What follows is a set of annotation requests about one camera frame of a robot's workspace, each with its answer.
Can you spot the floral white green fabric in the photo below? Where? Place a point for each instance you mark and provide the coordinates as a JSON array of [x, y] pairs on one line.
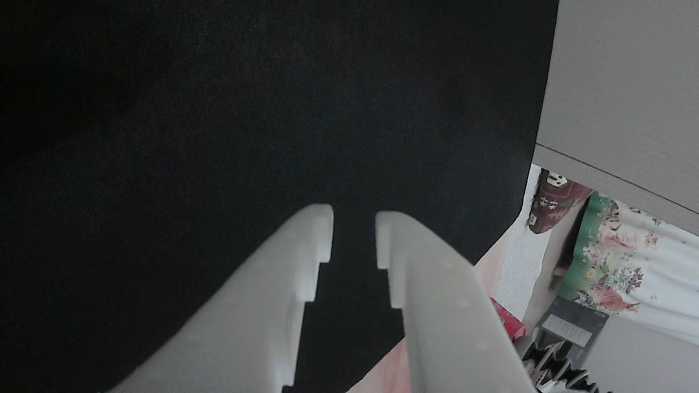
[[639, 273]]

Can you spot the dark red patterned fabric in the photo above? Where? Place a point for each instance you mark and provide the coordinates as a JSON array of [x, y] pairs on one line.
[[557, 207]]

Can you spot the black box with label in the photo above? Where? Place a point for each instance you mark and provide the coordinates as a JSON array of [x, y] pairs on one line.
[[573, 327]]

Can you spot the white textured cloth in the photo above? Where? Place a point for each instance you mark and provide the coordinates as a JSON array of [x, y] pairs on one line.
[[521, 262]]

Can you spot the red packet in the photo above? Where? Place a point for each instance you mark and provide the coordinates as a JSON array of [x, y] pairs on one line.
[[507, 322]]

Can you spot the black white striped object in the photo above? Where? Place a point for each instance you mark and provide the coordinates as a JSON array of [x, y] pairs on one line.
[[557, 371]]

